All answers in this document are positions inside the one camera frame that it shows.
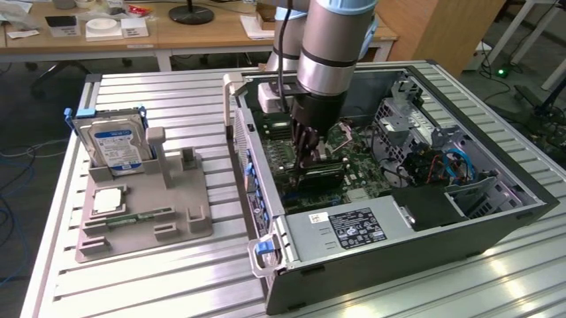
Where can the metal socket cover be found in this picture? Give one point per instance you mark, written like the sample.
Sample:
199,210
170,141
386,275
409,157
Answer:
345,132

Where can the black chair base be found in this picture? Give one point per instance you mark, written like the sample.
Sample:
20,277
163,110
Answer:
48,74

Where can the brown cardboard box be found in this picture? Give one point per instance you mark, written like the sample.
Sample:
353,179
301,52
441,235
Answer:
265,15

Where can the white paper stack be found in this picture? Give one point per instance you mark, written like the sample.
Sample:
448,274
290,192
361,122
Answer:
257,30

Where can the white paper card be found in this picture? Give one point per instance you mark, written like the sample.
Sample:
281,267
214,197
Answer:
22,34

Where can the black device green light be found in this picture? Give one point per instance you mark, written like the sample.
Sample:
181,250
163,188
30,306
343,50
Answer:
502,72

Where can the metal disk bay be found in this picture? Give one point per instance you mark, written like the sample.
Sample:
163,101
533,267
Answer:
398,132

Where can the grey power supply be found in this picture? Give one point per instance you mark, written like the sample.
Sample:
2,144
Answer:
354,228

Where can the white round holder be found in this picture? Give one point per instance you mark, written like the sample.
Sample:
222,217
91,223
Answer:
103,31

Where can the wooden cabinet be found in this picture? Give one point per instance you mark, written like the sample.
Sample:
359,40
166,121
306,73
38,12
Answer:
442,33

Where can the white table frame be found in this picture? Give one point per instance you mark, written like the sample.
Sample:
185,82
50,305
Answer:
526,8

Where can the clear plastic bag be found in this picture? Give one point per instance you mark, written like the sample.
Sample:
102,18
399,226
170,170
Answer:
14,11

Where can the hard disk drive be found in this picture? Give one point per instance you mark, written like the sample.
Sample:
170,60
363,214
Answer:
115,145

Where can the red packet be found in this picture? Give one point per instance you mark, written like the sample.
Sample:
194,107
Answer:
138,10

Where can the green motherboard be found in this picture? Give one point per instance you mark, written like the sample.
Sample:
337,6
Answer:
367,175

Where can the black floor stand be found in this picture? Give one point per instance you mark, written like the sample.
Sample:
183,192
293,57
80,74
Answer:
526,96

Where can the wooden desk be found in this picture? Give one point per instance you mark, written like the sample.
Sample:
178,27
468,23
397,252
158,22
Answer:
199,36

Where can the green graphics card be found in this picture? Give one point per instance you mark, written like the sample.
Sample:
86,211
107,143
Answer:
323,177

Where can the grey cup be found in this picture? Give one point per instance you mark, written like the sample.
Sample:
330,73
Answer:
64,4

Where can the black plastic cover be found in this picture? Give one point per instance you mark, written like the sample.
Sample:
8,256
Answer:
429,205

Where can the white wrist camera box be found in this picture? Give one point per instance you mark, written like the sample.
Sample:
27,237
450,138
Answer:
267,97

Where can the black lamp base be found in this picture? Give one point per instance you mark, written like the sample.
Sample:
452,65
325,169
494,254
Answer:
190,16

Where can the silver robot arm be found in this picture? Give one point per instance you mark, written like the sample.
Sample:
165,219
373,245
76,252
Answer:
327,39

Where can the black open PC case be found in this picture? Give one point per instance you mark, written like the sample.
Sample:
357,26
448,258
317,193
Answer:
398,258

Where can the grey parts rack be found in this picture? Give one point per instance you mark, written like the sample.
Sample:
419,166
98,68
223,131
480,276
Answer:
142,195

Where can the silver CPU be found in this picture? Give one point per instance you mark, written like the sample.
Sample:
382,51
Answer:
108,200

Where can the white labelled box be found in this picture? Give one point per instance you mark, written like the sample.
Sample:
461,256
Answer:
135,30

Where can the white box black top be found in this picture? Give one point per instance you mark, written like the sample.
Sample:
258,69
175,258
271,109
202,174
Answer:
62,30

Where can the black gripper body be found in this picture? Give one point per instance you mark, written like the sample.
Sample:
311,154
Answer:
325,112

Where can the green RAM stick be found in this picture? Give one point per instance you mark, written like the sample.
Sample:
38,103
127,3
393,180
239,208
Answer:
132,218

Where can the white tape roll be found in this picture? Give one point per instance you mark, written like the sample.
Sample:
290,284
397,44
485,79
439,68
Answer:
84,3

